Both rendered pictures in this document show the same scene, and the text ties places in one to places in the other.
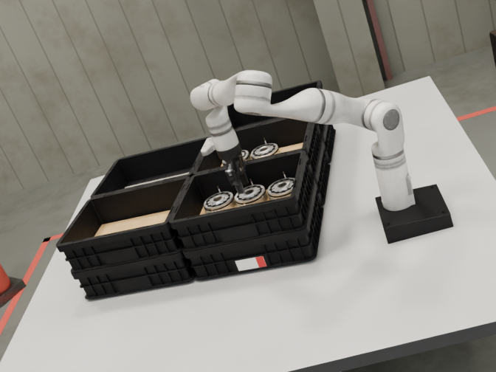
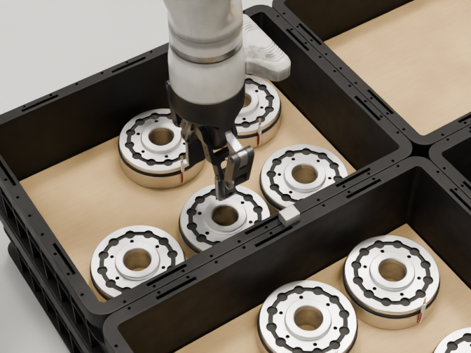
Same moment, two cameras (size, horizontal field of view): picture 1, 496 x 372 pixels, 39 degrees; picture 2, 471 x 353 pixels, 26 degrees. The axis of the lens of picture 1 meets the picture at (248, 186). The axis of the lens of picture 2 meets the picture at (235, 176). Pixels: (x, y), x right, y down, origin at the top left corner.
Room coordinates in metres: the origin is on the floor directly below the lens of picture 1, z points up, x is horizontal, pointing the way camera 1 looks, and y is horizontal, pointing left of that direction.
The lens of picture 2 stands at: (2.45, -0.55, 1.76)
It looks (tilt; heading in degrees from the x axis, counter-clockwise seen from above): 50 degrees down; 127
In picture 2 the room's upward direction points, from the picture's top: straight up
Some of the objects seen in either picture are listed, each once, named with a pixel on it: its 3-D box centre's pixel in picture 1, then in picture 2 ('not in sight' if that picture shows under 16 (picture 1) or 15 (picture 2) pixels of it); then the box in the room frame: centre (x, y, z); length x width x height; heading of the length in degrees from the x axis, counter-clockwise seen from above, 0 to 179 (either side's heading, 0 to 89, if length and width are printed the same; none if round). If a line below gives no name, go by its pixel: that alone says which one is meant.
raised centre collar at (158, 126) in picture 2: not in sight; (161, 137); (1.89, 0.05, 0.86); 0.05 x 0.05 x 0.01
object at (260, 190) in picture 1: (249, 193); (225, 219); (2.02, 0.00, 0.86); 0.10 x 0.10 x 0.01
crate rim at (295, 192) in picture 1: (239, 188); (191, 146); (1.96, 0.03, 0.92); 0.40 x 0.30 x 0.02; 70
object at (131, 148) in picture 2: not in sight; (161, 140); (1.89, 0.05, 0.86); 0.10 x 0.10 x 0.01
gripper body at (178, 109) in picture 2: (231, 156); (208, 106); (1.99, 0.02, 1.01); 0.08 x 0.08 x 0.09
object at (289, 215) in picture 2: not in sight; (289, 216); (2.11, 0.00, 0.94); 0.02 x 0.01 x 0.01; 70
